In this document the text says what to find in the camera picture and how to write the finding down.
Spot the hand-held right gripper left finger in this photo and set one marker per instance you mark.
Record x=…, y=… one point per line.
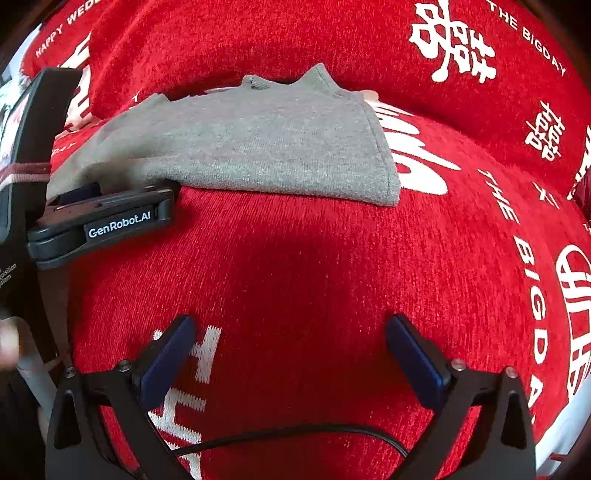
x=166, y=364

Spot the red printed blanket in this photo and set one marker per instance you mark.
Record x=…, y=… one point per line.
x=300, y=286

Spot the grey knit sweater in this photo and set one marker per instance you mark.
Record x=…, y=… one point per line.
x=277, y=143

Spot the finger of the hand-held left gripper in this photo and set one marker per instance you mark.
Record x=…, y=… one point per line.
x=78, y=193

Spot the person's left hand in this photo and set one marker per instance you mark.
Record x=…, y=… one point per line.
x=8, y=344

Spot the red printed backrest cover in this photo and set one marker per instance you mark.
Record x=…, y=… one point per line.
x=258, y=41

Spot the white sofa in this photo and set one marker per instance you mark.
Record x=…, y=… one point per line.
x=565, y=438

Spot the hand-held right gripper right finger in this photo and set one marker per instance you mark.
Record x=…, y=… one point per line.
x=418, y=362

